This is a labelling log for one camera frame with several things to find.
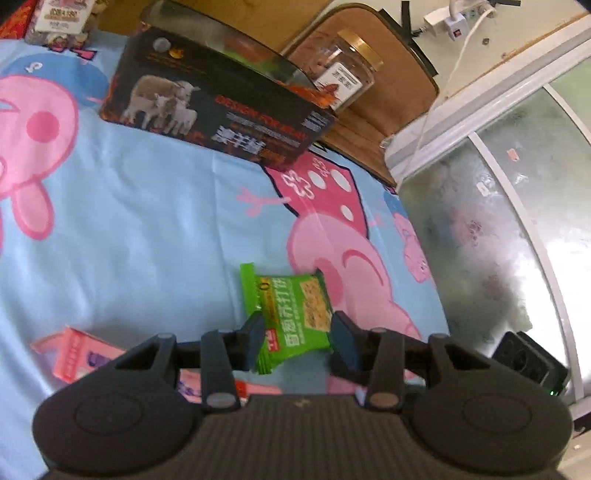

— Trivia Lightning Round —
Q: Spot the frosted glass door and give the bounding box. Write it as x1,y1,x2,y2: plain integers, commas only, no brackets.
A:
385,9,591,480

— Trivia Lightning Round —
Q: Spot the square nut jar gold lid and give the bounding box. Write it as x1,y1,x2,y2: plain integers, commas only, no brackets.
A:
288,28,385,114

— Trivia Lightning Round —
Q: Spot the black cardboard box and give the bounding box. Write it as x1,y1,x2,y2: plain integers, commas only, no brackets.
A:
99,0,339,171

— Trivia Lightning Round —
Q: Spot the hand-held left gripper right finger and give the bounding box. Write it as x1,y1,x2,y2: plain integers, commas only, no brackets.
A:
329,311,495,411

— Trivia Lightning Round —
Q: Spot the round nut jar gold lid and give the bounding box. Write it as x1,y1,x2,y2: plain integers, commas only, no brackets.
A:
25,0,100,47

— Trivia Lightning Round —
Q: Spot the cartoon pig printed blanket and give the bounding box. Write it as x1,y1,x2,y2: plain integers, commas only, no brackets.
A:
0,28,451,476

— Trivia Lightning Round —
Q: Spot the wood grain board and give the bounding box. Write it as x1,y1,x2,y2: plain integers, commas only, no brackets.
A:
99,0,342,28

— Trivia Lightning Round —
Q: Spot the white power strip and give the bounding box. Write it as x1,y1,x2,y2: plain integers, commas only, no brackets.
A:
424,0,495,40

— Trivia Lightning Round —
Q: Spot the white cable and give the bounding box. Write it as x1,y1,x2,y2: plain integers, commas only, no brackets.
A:
416,4,497,158

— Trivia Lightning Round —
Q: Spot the pink snack packet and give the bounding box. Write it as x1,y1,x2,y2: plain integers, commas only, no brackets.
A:
31,326,282,407

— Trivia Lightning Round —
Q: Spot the dark green cracker packet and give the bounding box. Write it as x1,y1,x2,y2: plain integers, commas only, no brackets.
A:
239,263,333,374

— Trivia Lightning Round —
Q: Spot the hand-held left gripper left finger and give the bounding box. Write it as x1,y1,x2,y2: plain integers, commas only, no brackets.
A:
113,310,269,413

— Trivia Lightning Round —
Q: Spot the red gift box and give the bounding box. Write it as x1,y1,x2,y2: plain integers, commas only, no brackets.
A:
0,0,40,40

